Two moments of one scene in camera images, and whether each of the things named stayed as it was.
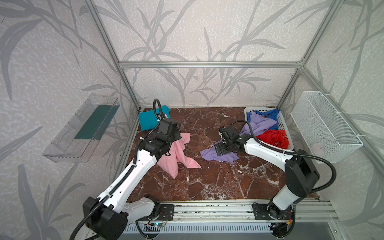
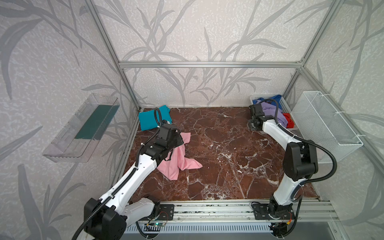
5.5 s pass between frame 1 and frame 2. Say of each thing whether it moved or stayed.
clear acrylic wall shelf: stayed
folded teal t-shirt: stayed
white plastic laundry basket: moved
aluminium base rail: stayed
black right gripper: moved
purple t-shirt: moved
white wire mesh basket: stayed
